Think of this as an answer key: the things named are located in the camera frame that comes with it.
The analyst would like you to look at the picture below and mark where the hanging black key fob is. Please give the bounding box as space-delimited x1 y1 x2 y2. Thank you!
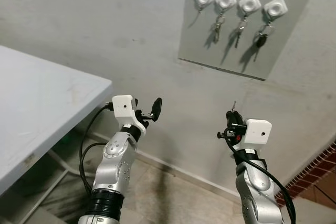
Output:
255 21 275 49

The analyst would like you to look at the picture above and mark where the hanging silver key bunch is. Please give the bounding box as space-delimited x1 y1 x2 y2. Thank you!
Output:
235 17 248 49
213 13 226 42

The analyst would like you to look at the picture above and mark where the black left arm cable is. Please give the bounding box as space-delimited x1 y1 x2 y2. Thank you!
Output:
79 103 114 196

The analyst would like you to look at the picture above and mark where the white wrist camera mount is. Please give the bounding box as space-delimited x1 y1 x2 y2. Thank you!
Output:
239 119 272 154
112 95 148 134

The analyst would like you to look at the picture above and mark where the white folding table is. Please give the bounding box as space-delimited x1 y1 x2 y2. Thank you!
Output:
0 45 113 224

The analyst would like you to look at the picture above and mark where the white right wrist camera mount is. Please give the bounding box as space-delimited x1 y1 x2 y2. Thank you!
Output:
239 119 272 154

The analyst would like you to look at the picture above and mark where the grey wall board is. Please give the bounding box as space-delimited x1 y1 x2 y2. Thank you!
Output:
177 0 323 82

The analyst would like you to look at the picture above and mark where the red brick border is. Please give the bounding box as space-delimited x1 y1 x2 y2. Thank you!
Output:
273 142 336 209

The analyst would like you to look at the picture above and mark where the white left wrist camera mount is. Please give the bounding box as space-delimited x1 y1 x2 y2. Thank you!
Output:
112 95 148 134

